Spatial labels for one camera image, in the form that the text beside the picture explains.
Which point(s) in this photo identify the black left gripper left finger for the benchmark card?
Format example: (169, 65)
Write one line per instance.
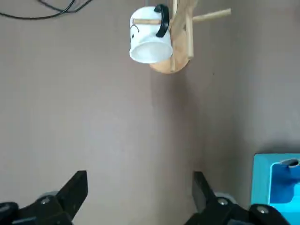
(58, 208)

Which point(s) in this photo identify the light wooden mug stand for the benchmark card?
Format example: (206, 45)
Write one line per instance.
(180, 47)

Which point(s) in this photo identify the blue square rag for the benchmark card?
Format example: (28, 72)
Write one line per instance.
(286, 185)

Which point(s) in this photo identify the cyan plastic box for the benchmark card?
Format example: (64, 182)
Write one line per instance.
(260, 178)

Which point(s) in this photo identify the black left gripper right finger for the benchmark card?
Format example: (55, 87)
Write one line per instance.
(211, 211)

